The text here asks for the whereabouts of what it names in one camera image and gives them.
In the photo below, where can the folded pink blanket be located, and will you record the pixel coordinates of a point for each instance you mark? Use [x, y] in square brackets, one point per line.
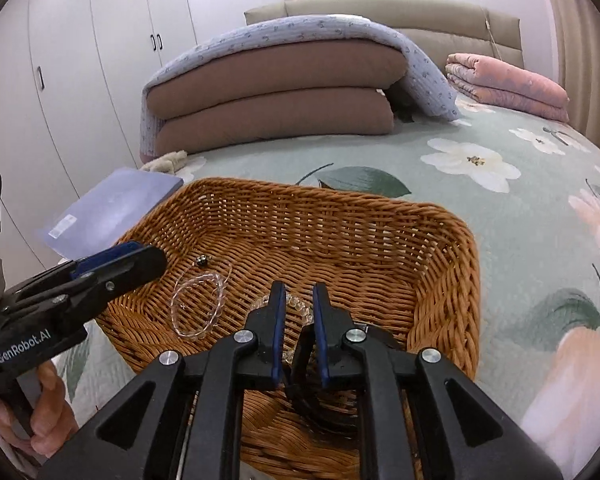
[505, 85]

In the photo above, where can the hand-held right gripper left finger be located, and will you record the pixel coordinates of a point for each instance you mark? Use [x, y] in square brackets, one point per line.
[278, 330]

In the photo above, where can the beige curtain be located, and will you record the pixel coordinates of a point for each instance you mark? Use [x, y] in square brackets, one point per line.
[590, 60]

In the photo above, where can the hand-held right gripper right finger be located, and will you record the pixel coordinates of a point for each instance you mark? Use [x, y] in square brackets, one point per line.
[321, 330]

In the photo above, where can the black wristwatch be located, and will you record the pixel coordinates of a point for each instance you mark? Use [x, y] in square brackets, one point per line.
[320, 417]

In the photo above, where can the blue plastic folder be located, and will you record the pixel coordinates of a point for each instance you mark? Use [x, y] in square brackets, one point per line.
[105, 210]

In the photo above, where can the beige padded headboard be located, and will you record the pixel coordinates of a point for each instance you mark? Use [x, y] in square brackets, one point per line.
[380, 15]

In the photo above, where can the folded blue and brown quilt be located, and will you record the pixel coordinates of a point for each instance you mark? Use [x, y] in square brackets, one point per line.
[280, 65]

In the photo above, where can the white wardrobe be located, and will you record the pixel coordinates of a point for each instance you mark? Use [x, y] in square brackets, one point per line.
[80, 60]

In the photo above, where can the brown wicker basket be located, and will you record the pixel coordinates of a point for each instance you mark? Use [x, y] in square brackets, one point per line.
[330, 230]

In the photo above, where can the person's left hand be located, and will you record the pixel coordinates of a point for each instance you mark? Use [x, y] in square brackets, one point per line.
[50, 410]

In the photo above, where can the beige plush cloth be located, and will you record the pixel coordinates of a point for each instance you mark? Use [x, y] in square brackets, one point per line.
[167, 161]

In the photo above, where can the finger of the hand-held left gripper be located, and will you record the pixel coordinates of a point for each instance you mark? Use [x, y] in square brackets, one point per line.
[140, 267]
[105, 257]

